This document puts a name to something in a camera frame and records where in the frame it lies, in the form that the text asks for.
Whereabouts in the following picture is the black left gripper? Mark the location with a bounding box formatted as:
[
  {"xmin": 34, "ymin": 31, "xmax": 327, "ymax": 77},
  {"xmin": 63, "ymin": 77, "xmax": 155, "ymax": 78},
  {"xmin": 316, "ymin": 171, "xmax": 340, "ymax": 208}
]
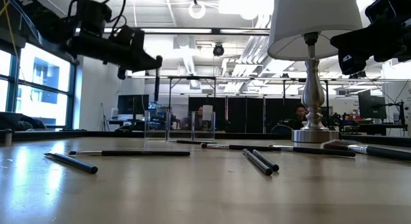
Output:
[{"xmin": 67, "ymin": 24, "xmax": 163, "ymax": 72}]

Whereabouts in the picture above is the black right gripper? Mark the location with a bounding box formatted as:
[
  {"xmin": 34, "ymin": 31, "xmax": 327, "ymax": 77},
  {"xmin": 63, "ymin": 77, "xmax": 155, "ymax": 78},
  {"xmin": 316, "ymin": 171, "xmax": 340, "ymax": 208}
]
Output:
[{"xmin": 330, "ymin": 18, "xmax": 411, "ymax": 63}]

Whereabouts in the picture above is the long thin black makeup brush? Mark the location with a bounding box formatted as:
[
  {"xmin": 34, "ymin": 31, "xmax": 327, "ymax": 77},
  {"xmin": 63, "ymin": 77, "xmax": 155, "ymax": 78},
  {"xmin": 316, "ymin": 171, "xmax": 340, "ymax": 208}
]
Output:
[{"xmin": 67, "ymin": 150, "xmax": 191, "ymax": 157}]

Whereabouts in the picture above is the fine-tipped black eyeliner brush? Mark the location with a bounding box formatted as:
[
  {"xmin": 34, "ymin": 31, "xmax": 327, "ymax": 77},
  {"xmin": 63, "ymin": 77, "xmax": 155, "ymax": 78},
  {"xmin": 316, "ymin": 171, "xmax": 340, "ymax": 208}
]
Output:
[{"xmin": 175, "ymin": 139, "xmax": 219, "ymax": 145}]

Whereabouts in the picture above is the large black powder brush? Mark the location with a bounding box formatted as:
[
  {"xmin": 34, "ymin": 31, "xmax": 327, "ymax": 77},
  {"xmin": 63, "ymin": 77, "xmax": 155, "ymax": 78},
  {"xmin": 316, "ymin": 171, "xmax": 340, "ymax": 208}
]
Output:
[{"xmin": 320, "ymin": 139, "xmax": 411, "ymax": 162}]

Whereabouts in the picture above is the angled black makeup brush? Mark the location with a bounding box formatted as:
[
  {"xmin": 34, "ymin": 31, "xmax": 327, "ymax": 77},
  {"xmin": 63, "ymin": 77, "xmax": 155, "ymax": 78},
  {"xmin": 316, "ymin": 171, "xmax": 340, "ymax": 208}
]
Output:
[{"xmin": 268, "ymin": 144, "xmax": 356, "ymax": 158}]

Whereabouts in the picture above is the slim dark makeup pencil brush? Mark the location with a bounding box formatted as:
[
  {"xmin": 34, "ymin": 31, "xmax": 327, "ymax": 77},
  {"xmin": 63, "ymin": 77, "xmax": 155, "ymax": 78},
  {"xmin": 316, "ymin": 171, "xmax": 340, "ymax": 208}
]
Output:
[{"xmin": 44, "ymin": 151, "xmax": 99, "ymax": 175}]

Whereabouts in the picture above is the black computer monitor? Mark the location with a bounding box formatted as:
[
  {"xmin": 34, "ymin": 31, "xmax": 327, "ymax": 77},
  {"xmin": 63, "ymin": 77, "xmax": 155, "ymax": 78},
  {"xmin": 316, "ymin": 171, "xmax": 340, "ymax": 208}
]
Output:
[
  {"xmin": 117, "ymin": 94, "xmax": 150, "ymax": 116},
  {"xmin": 358, "ymin": 90, "xmax": 388, "ymax": 120}
]

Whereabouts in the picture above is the white-shaded silver table lamp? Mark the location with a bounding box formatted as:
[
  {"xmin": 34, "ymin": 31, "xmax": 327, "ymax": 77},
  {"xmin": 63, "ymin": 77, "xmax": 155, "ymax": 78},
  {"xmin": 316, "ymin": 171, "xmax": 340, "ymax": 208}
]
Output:
[{"xmin": 267, "ymin": 0, "xmax": 363, "ymax": 144}]

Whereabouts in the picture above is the clear acrylic brush organizer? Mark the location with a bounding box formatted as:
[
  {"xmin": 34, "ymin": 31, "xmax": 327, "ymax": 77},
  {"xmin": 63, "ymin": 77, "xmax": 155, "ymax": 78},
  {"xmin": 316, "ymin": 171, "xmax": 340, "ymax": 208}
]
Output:
[{"xmin": 144, "ymin": 109, "xmax": 216, "ymax": 142}]

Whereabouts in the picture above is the person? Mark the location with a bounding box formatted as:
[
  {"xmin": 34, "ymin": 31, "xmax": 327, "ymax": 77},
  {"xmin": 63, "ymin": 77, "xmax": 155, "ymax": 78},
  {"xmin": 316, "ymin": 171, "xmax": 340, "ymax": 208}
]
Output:
[
  {"xmin": 288, "ymin": 103, "xmax": 310, "ymax": 131},
  {"xmin": 192, "ymin": 105, "xmax": 206, "ymax": 131}
]

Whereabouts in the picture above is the large window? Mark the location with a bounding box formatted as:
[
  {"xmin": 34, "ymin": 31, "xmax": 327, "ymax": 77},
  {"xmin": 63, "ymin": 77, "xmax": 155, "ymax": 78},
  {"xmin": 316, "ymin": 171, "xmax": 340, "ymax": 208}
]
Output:
[{"xmin": 0, "ymin": 42, "xmax": 77, "ymax": 129}]

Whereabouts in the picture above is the dark blue chair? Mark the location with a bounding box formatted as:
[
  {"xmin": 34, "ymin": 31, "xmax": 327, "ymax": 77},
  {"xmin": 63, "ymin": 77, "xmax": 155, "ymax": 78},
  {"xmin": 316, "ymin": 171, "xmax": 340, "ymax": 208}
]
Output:
[{"xmin": 270, "ymin": 124, "xmax": 293, "ymax": 134}]

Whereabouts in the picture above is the black metal workstation frame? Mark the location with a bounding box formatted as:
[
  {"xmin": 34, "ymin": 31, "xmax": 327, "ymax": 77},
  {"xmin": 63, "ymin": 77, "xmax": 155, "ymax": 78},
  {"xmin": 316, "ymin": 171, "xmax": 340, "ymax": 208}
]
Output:
[{"xmin": 127, "ymin": 74, "xmax": 411, "ymax": 135}]

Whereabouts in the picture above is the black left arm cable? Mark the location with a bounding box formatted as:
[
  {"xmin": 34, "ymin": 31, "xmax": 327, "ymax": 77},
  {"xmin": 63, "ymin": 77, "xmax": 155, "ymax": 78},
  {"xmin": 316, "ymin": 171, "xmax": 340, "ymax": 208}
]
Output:
[{"xmin": 102, "ymin": 0, "xmax": 127, "ymax": 34}]

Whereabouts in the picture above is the round ceiling ring light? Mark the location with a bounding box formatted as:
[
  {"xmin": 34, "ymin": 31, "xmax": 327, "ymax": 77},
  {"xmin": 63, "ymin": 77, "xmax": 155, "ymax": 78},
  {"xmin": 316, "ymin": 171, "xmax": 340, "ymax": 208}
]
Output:
[{"xmin": 188, "ymin": 0, "xmax": 207, "ymax": 20}]

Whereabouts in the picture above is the black aluminium table frame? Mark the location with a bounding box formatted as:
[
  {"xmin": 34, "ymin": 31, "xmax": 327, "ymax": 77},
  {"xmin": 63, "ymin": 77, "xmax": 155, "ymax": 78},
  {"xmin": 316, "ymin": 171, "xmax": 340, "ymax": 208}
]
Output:
[{"xmin": 0, "ymin": 129, "xmax": 411, "ymax": 148}]

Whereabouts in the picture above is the black partition wall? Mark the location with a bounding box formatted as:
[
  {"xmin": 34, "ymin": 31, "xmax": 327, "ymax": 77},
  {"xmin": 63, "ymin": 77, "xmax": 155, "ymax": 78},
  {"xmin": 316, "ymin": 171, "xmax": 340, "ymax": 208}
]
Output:
[{"xmin": 188, "ymin": 95, "xmax": 303, "ymax": 134}]

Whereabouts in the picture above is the yellow cable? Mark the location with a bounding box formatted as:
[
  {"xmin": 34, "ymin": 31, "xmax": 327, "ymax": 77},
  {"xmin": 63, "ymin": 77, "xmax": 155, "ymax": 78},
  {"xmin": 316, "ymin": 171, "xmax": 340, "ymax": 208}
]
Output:
[{"xmin": 0, "ymin": 0, "xmax": 19, "ymax": 58}]

